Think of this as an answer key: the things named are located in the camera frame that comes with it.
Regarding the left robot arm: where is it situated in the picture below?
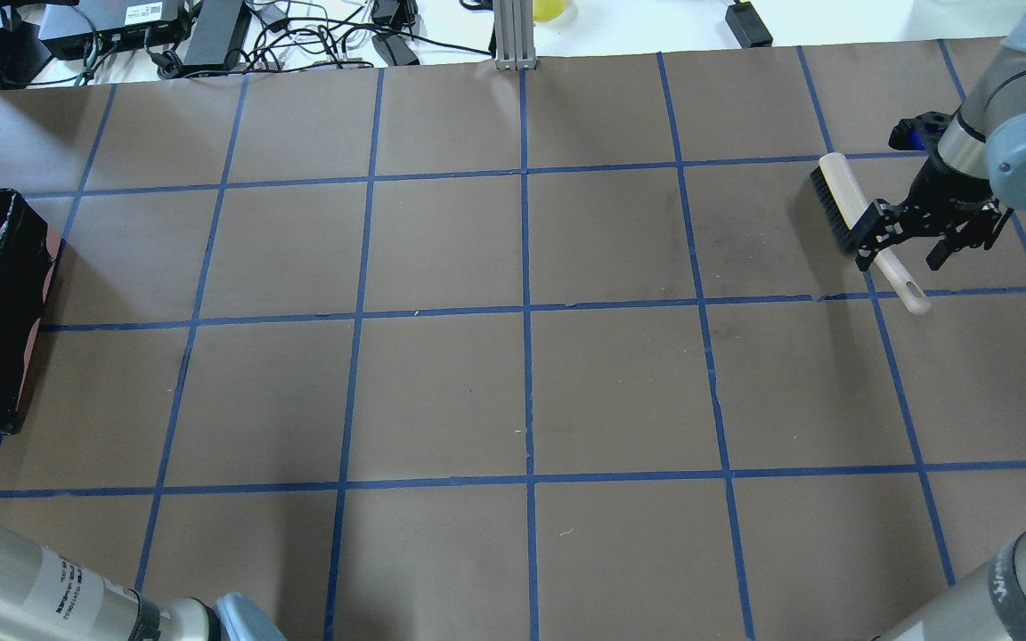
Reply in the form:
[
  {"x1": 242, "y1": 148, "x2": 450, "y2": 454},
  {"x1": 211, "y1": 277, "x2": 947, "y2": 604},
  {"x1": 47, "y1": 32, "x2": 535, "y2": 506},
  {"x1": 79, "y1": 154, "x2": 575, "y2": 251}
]
[{"x1": 0, "y1": 526, "x2": 285, "y2": 640}]

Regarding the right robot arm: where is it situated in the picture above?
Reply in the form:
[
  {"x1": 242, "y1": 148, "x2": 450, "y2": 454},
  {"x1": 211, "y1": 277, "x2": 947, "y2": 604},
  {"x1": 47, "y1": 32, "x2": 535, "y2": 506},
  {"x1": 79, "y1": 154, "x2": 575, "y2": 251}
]
[{"x1": 811, "y1": 13, "x2": 1026, "y2": 640}]

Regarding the beige hand brush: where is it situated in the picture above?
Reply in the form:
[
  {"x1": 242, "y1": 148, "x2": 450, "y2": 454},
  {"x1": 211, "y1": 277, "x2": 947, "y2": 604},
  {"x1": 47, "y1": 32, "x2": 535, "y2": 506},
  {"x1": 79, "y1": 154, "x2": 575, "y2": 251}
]
[{"x1": 810, "y1": 151, "x2": 932, "y2": 315}]

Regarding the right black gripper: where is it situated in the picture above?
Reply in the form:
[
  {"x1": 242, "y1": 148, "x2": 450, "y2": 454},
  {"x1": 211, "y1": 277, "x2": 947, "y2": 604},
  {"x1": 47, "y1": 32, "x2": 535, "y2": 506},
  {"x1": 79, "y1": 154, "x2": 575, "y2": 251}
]
[{"x1": 851, "y1": 112, "x2": 1013, "y2": 272}]

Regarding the yellow tape roll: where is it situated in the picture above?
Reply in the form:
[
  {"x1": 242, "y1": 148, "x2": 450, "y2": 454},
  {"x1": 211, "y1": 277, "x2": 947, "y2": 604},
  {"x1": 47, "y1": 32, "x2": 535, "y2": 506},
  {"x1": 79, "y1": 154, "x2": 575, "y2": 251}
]
[{"x1": 531, "y1": 0, "x2": 569, "y2": 24}]

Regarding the black power adapter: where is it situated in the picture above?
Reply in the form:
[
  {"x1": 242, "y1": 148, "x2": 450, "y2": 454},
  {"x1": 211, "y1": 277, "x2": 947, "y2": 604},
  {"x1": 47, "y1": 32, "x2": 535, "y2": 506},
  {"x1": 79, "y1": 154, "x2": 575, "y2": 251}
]
[{"x1": 724, "y1": 1, "x2": 773, "y2": 49}]

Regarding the aluminium frame post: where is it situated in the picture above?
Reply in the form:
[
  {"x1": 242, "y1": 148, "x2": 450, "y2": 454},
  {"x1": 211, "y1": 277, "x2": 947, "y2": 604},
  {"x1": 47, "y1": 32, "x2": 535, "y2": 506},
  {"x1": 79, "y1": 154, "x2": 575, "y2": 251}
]
[{"x1": 492, "y1": 0, "x2": 538, "y2": 70}]

